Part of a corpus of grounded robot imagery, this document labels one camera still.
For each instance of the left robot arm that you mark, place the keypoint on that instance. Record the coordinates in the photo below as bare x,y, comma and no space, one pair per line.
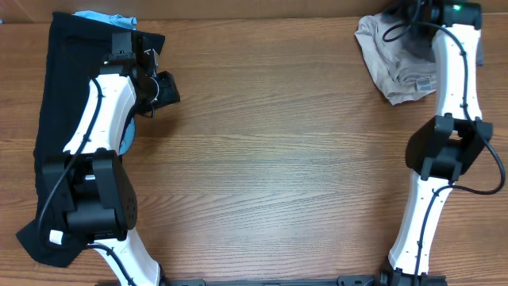
92,201

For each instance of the light blue garment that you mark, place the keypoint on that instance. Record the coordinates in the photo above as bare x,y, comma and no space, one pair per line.
111,19

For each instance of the folded beige shorts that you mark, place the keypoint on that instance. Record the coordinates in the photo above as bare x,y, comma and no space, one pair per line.
400,76

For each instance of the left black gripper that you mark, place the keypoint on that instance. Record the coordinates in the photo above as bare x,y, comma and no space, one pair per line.
171,92

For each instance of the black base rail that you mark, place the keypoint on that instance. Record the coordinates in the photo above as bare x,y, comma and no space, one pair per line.
367,280

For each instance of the grey shorts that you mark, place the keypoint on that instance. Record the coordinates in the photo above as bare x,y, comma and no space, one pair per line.
418,40

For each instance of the black garment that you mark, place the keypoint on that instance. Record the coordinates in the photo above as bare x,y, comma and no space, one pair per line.
76,46

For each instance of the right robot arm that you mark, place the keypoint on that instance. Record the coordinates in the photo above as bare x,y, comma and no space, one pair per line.
445,147

